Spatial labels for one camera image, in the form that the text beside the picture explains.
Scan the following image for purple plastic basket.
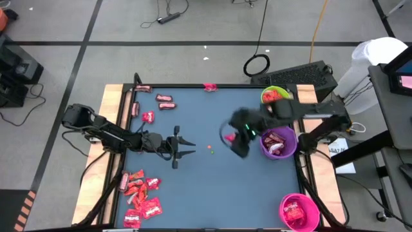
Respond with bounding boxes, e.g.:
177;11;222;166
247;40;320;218
259;126;298;161

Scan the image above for thin black floor cable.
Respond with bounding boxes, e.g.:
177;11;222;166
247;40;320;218
0;82;47;127

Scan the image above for white paper sheet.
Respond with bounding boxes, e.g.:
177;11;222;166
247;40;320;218
327;137;357;175

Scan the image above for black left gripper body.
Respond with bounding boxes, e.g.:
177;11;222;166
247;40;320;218
164;125;181;170

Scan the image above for orange object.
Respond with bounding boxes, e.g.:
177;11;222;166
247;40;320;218
0;8;9;32

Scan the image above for white cable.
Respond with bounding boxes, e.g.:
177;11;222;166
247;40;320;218
351;121;367;133

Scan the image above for black mat orange stripes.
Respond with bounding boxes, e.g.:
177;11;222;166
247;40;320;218
0;189;37;232

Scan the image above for wooden table board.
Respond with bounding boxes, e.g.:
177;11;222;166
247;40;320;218
71;84;125;226
295;84;347;226

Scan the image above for pink plastic basket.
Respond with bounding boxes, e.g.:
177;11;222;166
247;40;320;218
278;193;321;232

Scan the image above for green plastic basket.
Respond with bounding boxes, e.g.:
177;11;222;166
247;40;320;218
260;85;291;104

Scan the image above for orange extension cable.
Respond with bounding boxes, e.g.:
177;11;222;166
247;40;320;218
308;0;330;64

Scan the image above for black equipment cart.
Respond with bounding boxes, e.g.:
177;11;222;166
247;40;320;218
0;34;45;109

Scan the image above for black mesh computer tower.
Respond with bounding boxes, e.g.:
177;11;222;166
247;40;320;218
250;60;339;104

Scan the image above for black monitor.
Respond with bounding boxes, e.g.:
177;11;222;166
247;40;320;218
381;44;412;97

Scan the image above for grey desk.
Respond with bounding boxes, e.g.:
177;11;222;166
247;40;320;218
375;146;412;226
368;64;412;151

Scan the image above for black power strip with cord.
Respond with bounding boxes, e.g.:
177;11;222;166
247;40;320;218
140;0;190;29

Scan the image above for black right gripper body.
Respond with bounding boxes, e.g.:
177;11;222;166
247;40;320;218
230;108;262;144

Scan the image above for black coiled cable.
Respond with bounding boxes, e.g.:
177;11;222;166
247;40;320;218
243;0;271;78

